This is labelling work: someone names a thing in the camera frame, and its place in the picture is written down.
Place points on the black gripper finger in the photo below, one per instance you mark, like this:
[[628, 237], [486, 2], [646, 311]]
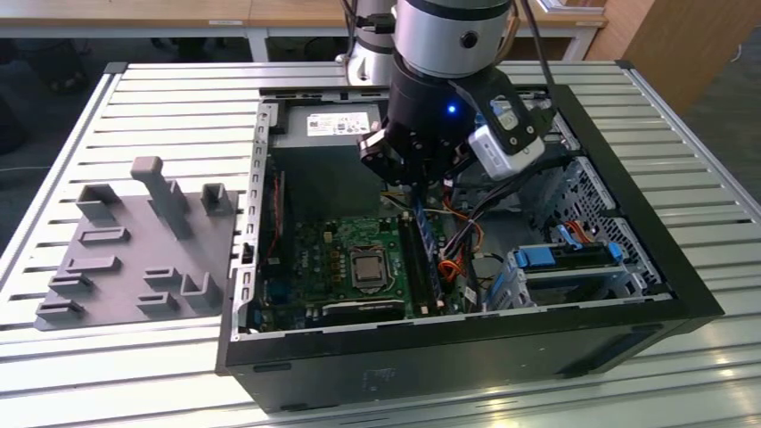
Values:
[[454, 158], [386, 156]]

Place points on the blue RAM stick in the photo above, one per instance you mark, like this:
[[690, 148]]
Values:
[[422, 223]]

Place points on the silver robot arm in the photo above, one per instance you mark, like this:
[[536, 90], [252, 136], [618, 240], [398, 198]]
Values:
[[440, 35]]

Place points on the black RAM slot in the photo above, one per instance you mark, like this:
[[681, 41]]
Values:
[[410, 263]]

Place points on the grey power supply unit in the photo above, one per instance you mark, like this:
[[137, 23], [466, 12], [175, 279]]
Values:
[[327, 178]]

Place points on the green motherboard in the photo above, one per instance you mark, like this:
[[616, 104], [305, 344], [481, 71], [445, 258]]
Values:
[[324, 254]]

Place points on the silver CPU socket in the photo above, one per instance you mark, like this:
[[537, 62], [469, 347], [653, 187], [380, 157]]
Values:
[[368, 269]]

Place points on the hard disk in blue carrier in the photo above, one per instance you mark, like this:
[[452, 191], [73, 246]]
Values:
[[565, 257]]

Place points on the wooden desk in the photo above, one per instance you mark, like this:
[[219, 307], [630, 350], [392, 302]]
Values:
[[179, 11]]

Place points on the black PC case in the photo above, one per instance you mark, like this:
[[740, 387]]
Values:
[[452, 361]]

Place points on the wooden cabinet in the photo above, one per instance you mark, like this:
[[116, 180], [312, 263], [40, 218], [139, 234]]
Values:
[[684, 44]]

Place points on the grey parts rack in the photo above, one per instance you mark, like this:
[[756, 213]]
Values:
[[136, 249]]

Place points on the dark office chair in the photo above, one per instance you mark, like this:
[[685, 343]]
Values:
[[36, 89]]

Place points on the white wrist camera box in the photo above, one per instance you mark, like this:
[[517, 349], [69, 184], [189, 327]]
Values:
[[505, 161]]

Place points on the black camera bracket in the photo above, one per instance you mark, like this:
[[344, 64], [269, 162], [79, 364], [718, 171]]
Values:
[[484, 89]]

